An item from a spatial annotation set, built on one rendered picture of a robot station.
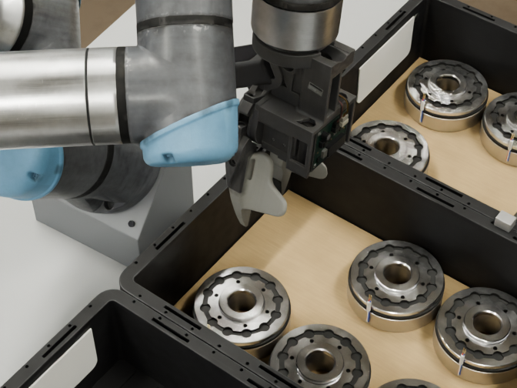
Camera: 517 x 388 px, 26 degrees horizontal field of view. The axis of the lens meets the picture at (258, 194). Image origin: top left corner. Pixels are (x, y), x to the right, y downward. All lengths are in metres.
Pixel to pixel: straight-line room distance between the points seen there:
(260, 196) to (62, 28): 0.32
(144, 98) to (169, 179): 0.54
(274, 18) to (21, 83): 0.21
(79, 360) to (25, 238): 0.39
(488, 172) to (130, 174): 0.43
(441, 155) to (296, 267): 0.25
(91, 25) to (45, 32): 1.70
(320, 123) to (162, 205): 0.46
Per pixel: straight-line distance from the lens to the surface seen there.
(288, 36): 0.92
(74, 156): 1.22
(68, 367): 1.11
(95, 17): 2.93
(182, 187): 1.41
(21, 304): 1.41
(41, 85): 0.85
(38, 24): 1.20
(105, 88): 0.84
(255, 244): 1.27
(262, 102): 0.98
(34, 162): 1.18
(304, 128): 0.96
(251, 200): 1.04
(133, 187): 1.33
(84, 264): 1.44
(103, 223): 1.39
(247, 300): 1.20
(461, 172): 1.37
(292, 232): 1.29
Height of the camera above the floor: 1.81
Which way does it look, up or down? 47 degrees down
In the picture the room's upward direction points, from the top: straight up
